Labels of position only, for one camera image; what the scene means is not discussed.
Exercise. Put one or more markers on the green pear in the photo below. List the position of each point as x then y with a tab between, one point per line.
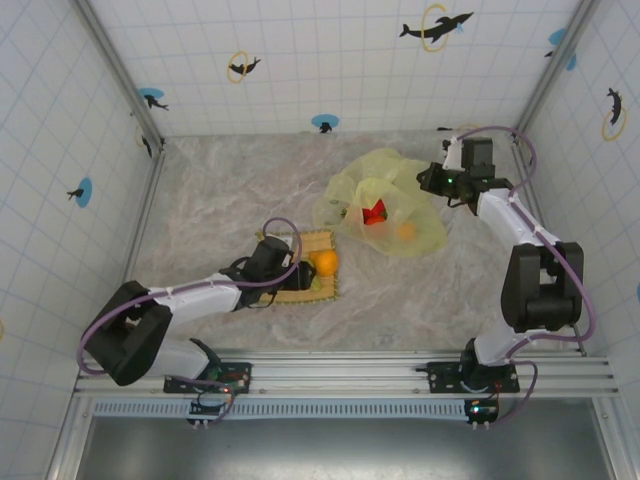
316	285

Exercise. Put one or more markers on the yellow-green plastic bag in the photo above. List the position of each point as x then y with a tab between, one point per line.
425	235

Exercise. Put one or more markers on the orange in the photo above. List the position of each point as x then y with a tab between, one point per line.
326	262
406	231

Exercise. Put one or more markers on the red strawberry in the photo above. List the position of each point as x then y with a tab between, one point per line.
375	212

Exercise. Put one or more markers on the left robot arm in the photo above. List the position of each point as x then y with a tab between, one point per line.
130	335

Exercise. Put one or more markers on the bamboo tray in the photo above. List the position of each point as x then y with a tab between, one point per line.
315	240

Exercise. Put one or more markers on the penguin on blue sticker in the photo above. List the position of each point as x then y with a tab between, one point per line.
325	122

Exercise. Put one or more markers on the left controller board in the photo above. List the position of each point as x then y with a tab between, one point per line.
202	410

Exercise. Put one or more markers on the controller board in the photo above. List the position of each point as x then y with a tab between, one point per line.
482	411
202	410

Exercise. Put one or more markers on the seal on blue sticker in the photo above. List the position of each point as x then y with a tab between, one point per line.
82	192

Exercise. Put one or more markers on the shark on blue sticker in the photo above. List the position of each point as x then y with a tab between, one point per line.
152	98

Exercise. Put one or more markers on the right controller board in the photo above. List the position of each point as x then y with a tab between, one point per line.
482	411

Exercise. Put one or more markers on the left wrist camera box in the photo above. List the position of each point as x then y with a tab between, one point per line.
288	245

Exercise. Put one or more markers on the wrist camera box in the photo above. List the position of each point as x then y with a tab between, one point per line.
288	245
454	152

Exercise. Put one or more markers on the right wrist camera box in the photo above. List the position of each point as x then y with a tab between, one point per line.
454	152

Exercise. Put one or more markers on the aluminium side rail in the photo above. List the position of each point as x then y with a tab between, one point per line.
542	215
147	210

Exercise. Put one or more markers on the aluminium mounting rail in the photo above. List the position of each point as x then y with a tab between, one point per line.
340	372

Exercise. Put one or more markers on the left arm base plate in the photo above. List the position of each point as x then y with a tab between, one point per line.
240	375

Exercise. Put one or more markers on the aluminium corner post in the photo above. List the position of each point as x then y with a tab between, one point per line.
555	70
120	75

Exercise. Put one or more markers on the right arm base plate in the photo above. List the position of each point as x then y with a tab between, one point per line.
440	375

